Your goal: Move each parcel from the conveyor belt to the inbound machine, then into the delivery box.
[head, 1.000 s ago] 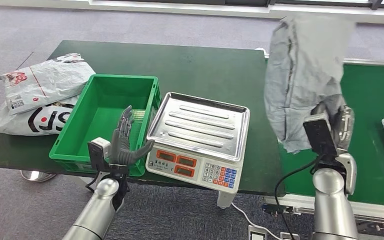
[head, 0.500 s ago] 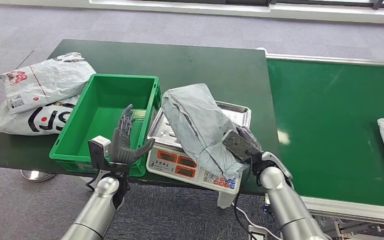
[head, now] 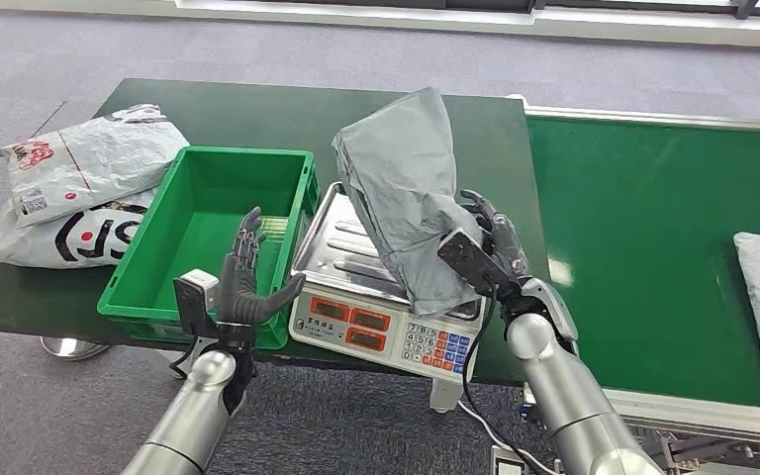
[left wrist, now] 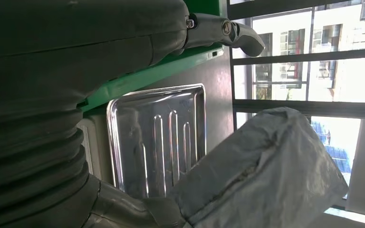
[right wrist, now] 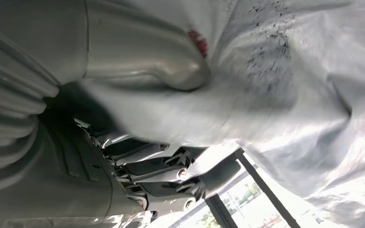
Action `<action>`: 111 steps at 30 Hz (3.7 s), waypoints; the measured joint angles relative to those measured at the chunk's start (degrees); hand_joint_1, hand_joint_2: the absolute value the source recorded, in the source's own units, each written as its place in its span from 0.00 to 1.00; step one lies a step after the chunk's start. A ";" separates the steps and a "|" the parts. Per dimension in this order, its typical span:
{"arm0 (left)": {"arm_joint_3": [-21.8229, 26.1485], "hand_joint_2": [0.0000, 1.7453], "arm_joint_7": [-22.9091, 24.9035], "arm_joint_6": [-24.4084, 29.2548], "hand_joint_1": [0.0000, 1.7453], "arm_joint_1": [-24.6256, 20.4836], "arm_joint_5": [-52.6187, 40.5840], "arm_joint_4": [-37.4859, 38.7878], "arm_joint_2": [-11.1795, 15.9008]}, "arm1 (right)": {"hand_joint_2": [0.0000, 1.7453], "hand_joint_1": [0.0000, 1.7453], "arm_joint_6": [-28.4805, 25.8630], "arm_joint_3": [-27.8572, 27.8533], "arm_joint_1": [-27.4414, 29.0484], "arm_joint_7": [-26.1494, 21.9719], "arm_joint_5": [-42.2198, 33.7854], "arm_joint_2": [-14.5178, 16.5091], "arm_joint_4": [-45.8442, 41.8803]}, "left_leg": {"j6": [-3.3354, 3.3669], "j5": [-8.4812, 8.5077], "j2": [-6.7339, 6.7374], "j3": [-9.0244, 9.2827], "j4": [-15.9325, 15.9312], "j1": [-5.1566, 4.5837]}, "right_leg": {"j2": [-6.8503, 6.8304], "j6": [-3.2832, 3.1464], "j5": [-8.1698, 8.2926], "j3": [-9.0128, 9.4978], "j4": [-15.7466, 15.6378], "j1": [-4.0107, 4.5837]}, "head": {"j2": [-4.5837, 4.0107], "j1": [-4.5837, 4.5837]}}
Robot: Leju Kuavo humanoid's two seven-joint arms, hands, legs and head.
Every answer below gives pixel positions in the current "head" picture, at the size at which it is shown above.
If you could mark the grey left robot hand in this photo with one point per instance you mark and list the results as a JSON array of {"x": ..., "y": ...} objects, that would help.
[{"x": 239, "y": 292}]

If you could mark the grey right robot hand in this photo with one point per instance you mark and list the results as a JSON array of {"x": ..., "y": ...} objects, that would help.
[{"x": 504, "y": 246}]

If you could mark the grey plastic parcel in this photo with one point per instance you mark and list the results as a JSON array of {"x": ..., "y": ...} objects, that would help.
[{"x": 406, "y": 183}]

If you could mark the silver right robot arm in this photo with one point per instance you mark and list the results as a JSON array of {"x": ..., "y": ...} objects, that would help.
[{"x": 563, "y": 393}]

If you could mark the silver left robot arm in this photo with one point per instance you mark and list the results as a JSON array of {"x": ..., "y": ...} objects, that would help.
[{"x": 193, "y": 413}]

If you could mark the green conveyor belt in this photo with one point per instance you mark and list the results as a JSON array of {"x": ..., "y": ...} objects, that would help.
[{"x": 649, "y": 216}]

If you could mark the white parcel with black letters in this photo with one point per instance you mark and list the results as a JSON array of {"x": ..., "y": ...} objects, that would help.
[{"x": 46, "y": 239}]

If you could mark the green plastic crate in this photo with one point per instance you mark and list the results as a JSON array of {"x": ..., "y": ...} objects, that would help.
[{"x": 203, "y": 216}]

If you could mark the white scale with steel pan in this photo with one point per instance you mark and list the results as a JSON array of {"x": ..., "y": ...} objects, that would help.
[{"x": 347, "y": 314}]

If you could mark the chrome table base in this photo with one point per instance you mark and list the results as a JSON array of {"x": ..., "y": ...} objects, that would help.
[{"x": 75, "y": 347}]

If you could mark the dark green table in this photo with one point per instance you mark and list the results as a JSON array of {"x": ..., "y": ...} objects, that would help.
[{"x": 255, "y": 118}]

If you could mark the white window sill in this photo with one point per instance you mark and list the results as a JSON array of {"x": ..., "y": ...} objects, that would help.
[{"x": 354, "y": 16}]

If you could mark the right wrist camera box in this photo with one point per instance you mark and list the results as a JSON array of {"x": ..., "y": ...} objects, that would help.
[{"x": 468, "y": 259}]

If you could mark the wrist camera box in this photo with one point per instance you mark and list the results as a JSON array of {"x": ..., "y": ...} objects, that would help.
[
  {"x": 196, "y": 288},
  {"x": 468, "y": 259}
]

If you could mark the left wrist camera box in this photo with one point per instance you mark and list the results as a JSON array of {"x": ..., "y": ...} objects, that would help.
[{"x": 196, "y": 288}]

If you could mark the aluminium conveyor frame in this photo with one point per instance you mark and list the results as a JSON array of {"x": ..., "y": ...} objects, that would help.
[{"x": 649, "y": 118}]

